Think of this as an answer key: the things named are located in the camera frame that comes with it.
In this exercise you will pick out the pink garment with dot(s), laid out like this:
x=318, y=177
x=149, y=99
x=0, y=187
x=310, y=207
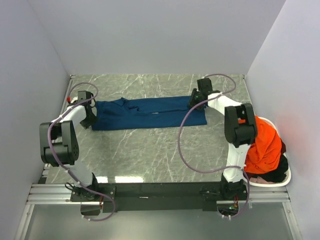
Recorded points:
x=261, y=181

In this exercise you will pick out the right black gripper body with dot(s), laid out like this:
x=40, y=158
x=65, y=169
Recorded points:
x=194, y=99

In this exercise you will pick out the black t shirt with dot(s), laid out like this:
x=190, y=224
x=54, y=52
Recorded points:
x=279, y=174

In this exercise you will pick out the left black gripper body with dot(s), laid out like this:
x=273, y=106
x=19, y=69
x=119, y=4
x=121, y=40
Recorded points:
x=88, y=121

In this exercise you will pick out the blue t shirt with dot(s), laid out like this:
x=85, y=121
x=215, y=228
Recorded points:
x=145, y=113

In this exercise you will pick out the orange t shirt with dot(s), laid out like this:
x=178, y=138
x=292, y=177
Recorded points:
x=264, y=154

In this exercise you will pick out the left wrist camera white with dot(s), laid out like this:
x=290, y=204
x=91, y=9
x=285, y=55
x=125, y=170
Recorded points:
x=71, y=99

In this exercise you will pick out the aluminium frame rail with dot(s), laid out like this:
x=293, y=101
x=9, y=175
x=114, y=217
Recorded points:
x=41, y=194

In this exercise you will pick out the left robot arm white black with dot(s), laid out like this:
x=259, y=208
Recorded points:
x=59, y=146

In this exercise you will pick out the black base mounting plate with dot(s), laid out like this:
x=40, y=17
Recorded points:
x=161, y=196

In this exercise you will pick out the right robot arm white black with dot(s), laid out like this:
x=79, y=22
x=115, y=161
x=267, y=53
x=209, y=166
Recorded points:
x=240, y=131

